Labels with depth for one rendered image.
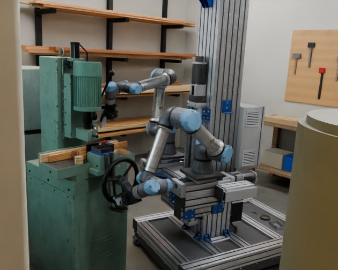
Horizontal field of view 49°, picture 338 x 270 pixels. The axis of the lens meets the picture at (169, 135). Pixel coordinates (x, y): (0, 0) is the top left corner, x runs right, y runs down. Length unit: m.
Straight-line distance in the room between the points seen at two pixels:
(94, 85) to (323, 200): 2.13
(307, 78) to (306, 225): 4.71
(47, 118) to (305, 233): 2.43
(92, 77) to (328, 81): 3.24
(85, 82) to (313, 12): 3.39
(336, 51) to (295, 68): 0.52
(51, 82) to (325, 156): 2.36
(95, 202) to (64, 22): 2.97
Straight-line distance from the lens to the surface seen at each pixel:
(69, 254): 2.52
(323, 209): 0.27
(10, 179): 0.52
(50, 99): 2.58
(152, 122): 2.88
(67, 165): 2.26
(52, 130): 2.59
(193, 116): 1.99
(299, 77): 5.02
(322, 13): 4.98
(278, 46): 5.20
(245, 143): 2.75
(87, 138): 2.41
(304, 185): 0.28
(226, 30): 2.58
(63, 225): 2.49
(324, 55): 4.89
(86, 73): 2.32
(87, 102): 2.34
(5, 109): 0.49
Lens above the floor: 1.57
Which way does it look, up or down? 12 degrees down
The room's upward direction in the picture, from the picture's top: 3 degrees clockwise
